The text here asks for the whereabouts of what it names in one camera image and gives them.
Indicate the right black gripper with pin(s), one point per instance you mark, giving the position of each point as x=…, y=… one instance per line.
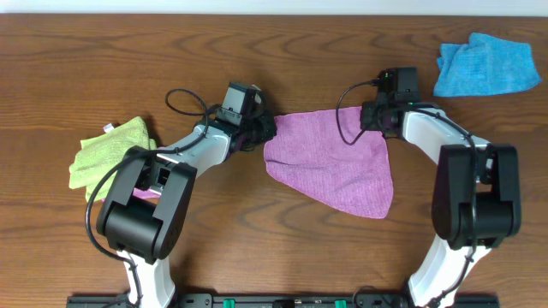
x=366, y=119

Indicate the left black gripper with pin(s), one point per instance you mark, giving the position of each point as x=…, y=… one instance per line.
x=263, y=129

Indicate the purple microfiber cloth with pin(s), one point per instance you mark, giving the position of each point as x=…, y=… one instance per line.
x=309, y=156

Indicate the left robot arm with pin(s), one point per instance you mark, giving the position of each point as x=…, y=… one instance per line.
x=143, y=214

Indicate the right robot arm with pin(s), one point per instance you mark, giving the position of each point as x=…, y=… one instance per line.
x=476, y=201

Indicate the blue microfiber cloth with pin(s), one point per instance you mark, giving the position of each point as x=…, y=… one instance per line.
x=485, y=66

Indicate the purple folded cloth under green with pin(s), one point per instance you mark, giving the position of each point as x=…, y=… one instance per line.
x=141, y=173

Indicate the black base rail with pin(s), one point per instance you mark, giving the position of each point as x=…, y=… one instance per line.
x=206, y=300

